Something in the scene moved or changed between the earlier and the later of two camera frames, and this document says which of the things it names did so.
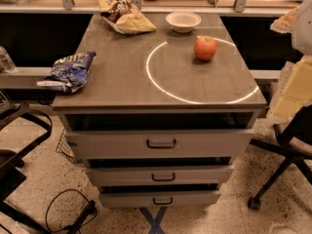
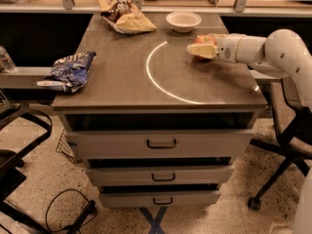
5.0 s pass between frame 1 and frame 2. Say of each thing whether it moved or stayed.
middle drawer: stayed
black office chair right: stayed
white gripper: moved
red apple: stayed
